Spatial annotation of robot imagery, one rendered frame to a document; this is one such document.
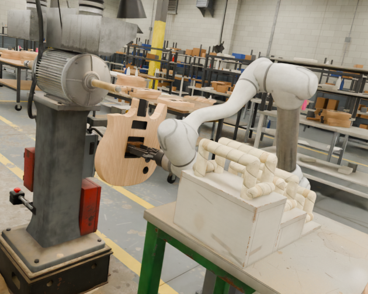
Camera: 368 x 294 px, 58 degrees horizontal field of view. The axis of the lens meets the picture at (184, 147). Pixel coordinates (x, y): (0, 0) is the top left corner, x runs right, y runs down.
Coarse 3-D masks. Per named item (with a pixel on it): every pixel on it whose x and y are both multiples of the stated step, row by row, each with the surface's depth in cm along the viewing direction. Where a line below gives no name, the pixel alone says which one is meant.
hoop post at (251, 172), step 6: (246, 168) 82; (252, 168) 81; (258, 168) 81; (246, 174) 82; (252, 174) 81; (246, 180) 82; (252, 180) 82; (246, 186) 82; (252, 186) 82; (246, 198) 83
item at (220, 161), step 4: (216, 156) 100; (220, 156) 99; (216, 160) 100; (220, 160) 99; (224, 160) 100; (220, 164) 99; (216, 168) 100; (220, 168) 100; (216, 172) 100; (220, 172) 100
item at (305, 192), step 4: (300, 188) 115; (304, 188) 115; (296, 192) 116; (300, 192) 115; (304, 192) 114; (308, 192) 113; (312, 192) 113; (304, 196) 114; (308, 196) 113; (312, 196) 112
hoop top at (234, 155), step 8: (208, 144) 91; (216, 144) 89; (216, 152) 89; (224, 152) 87; (232, 152) 85; (240, 152) 84; (232, 160) 85; (240, 160) 83; (248, 160) 81; (256, 160) 81
